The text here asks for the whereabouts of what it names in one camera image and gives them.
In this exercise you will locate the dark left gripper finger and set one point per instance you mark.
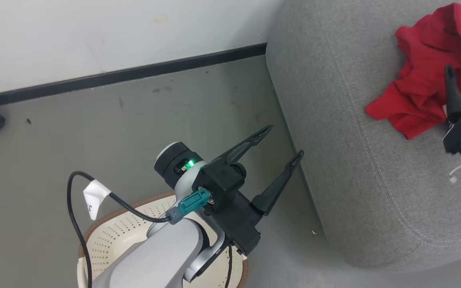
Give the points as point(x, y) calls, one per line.
point(246, 144)
point(278, 188)

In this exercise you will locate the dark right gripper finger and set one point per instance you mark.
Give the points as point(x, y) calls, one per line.
point(454, 100)

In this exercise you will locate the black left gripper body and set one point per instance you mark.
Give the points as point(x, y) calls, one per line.
point(240, 226)

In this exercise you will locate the red garment with white trim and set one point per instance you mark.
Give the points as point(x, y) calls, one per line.
point(426, 60)

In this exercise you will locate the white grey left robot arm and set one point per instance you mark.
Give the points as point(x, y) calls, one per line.
point(166, 256)

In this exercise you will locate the white perforated laundry basket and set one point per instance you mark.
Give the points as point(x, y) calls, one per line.
point(114, 236)

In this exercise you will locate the grey fabric sofa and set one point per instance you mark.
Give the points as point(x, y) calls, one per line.
point(354, 160)

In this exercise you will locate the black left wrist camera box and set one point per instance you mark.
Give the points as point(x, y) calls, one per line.
point(222, 180)

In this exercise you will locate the teal left camera connector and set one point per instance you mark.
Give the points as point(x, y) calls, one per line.
point(188, 204)

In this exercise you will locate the black wall baseboard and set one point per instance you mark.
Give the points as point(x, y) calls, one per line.
point(134, 74)

